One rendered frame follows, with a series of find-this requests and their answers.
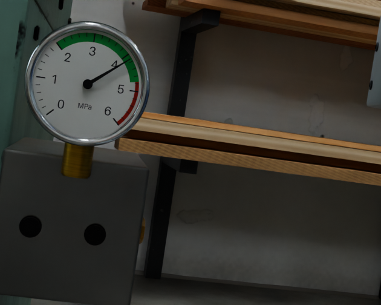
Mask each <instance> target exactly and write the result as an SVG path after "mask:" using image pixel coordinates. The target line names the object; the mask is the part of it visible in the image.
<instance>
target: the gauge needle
mask: <svg viewBox="0 0 381 305"><path fill-rule="evenodd" d="M129 60H131V59H128V60H127V61H129ZM127 61H124V62H123V63H121V64H119V65H118V66H116V67H114V68H112V69H110V70H108V71H107V72H105V73H103V74H101V75H100V76H97V77H95V78H94V79H92V80H89V79H86V80H84V82H83V87H84V88H86V89H90V88H91V87H92V86H93V83H94V82H96V81H97V80H99V79H101V78H102V77H104V76H105V75H107V74H108V73H110V72H112V71H113V70H115V69H116V68H118V67H119V66H121V65H123V64H124V63H126V62H127Z"/></svg>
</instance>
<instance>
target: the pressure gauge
mask: <svg viewBox="0 0 381 305"><path fill-rule="evenodd" d="M128 59H131V60H129V61H127V60H128ZM124 61H127V62H126V63H124V64H123V65H121V66H119V67H118V68H116V69H115V70H113V71H112V72H110V73H108V74H107V75H105V76H104V77H102V78H101V79H99V80H97V81H96V82H94V83H93V86H92V87H91V88H90V89H86V88H84V87H83V82H84V80H86V79H89V80H92V79H94V78H95V77H97V76H100V75H101V74H103V73H105V72H107V71H108V70H110V69H112V68H114V67H116V66H118V65H119V64H121V63H123V62H124ZM24 89H25V96H26V99H27V103H28V106H29V108H30V111H31V112H32V114H33V116H34V118H35V119H36V120H37V122H38V123H39V124H40V125H41V127H42V128H43V129H44V130H46V131H47V132H48V133H50V134H51V135H52V136H54V137H55V138H57V139H59V140H61V141H63V142H65V146H64V151H63V159H62V168H61V173H62V175H64V176H67V177H74V178H80V179H88V177H90V175H91V167H92V162H93V154H94V146H99V145H104V144H107V143H109V142H113V141H115V140H117V139H119V138H120V137H121V136H123V135H125V134H126V133H127V132H128V131H130V130H131V129H132V128H133V127H134V125H135V124H136V123H137V122H138V121H139V119H140V118H141V116H142V114H143V112H144V110H145V108H146V105H147V102H148V98H149V91H150V78H149V71H148V66H147V64H146V61H145V59H144V57H143V55H142V53H141V51H140V50H139V49H138V47H137V46H136V44H135V43H134V42H133V41H132V40H131V39H130V38H129V37H127V35H125V34H124V33H122V32H121V31H119V30H118V29H116V28H114V27H112V26H110V25H106V24H103V23H99V22H92V21H81V22H73V23H70V24H67V25H63V26H61V27H59V28H57V29H55V30H53V31H52V32H51V33H49V34H48V35H46V37H44V38H43V39H42V40H41V41H40V43H38V45H37V46H36V48H35V49H34V50H33V52H32V54H31V56H30V58H29V60H28V63H27V66H26V70H25V77H24Z"/></svg>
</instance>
